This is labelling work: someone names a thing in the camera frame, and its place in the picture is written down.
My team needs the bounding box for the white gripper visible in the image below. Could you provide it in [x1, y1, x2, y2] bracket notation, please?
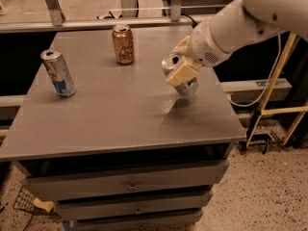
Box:
[166, 21, 230, 87]

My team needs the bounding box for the silver green 7up can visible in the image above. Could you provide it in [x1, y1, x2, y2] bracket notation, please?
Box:
[162, 52, 200, 96]

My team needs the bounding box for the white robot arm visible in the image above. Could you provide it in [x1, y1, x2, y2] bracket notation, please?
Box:
[166, 0, 308, 87]

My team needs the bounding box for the gold brown soda can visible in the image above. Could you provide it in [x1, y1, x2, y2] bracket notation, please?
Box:
[112, 24, 135, 64]

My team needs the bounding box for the silver blue energy drink can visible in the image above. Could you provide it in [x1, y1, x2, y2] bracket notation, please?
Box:
[40, 49, 76, 97]

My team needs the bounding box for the yellow metal stand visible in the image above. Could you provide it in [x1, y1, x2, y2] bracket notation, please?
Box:
[239, 32, 308, 152]

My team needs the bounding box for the grey drawer cabinet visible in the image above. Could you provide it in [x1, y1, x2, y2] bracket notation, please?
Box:
[0, 25, 247, 231]

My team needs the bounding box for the top grey drawer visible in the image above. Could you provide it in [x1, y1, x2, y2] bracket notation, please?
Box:
[23, 160, 229, 201]

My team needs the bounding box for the grey drawer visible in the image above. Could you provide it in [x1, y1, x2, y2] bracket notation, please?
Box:
[23, 160, 229, 201]
[56, 191, 213, 220]
[75, 209, 202, 231]

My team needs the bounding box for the bottom grey drawer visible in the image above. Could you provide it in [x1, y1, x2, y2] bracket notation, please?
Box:
[75, 209, 202, 231]

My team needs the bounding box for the middle grey drawer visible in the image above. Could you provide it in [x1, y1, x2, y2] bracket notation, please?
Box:
[56, 191, 213, 220]

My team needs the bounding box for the yellow foam piece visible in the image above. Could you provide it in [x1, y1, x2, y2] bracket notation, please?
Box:
[33, 197, 54, 213]

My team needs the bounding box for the black cable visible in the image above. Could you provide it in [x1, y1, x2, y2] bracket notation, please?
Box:
[181, 13, 198, 29]

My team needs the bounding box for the white cable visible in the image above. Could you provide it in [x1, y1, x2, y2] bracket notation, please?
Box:
[226, 34, 282, 108]

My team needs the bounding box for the grey metal rail frame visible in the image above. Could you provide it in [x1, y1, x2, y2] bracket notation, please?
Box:
[0, 0, 239, 34]

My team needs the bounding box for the black wire basket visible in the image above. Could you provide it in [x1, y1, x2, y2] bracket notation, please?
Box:
[13, 187, 39, 214]

